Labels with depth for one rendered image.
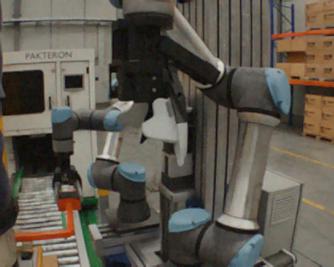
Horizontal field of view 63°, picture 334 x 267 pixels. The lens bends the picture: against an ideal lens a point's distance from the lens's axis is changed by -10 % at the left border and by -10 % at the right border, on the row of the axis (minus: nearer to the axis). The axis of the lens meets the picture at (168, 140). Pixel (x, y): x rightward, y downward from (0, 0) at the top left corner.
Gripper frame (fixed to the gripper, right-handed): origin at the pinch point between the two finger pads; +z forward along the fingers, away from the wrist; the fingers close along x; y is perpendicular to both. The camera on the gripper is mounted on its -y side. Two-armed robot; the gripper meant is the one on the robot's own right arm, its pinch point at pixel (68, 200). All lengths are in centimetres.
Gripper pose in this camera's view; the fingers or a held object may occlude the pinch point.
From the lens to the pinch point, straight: 117.9
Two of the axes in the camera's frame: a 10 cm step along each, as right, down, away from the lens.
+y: 3.3, 2.0, -9.2
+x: 9.4, -0.7, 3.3
